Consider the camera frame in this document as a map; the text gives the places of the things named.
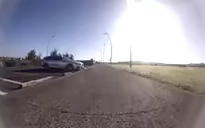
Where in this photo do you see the pale grass field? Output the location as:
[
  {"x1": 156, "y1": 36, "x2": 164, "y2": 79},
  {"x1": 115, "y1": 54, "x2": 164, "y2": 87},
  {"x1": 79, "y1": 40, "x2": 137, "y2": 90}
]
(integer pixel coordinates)
[{"x1": 109, "y1": 63, "x2": 205, "y2": 96}]

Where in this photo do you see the silver car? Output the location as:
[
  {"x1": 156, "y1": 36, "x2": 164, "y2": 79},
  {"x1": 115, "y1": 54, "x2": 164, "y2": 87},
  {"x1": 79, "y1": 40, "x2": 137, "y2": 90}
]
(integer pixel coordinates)
[{"x1": 40, "y1": 55, "x2": 86, "y2": 72}]

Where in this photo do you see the dark asphalt parking lot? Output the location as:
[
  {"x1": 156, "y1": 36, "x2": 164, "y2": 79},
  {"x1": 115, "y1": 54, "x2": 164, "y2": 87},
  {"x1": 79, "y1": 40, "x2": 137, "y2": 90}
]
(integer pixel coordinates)
[{"x1": 0, "y1": 64, "x2": 91, "y2": 94}]

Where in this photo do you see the row of pale kerb stones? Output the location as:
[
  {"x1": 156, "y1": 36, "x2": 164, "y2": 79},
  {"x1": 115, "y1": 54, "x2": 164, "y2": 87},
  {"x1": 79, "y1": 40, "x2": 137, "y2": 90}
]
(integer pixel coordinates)
[{"x1": 0, "y1": 64, "x2": 91, "y2": 97}]

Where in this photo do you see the distant low hill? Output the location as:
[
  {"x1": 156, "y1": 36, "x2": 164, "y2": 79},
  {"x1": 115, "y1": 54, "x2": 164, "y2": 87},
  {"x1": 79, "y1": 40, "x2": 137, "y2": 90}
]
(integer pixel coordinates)
[{"x1": 116, "y1": 60, "x2": 205, "y2": 68}]

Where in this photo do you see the thin pole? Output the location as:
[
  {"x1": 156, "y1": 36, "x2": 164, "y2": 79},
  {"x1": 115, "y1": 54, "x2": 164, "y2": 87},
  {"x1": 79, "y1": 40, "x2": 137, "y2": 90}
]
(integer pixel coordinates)
[{"x1": 128, "y1": 44, "x2": 133, "y2": 70}]

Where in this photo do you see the row of trees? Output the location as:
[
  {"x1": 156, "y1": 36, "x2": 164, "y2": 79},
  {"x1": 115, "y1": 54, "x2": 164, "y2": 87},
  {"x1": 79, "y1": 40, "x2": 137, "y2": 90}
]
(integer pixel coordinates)
[{"x1": 24, "y1": 48, "x2": 76, "y2": 62}]

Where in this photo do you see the grey asphalt path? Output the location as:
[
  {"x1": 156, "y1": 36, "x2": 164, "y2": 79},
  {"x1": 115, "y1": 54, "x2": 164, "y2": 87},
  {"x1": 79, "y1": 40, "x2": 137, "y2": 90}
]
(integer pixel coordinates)
[{"x1": 0, "y1": 63, "x2": 205, "y2": 128}]

